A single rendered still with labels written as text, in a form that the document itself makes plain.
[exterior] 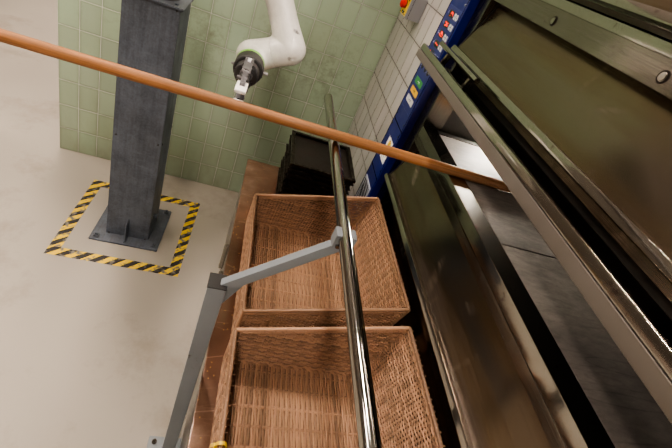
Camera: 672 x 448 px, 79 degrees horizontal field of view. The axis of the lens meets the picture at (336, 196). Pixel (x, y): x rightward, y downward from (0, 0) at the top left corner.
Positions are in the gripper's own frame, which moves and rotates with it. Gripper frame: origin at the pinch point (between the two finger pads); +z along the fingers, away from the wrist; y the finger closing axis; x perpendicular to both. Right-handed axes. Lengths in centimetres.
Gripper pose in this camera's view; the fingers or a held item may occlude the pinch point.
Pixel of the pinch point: (238, 97)
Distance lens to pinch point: 117.2
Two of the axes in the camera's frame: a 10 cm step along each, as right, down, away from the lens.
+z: 0.6, 5.9, -8.0
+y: -3.5, 7.6, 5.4
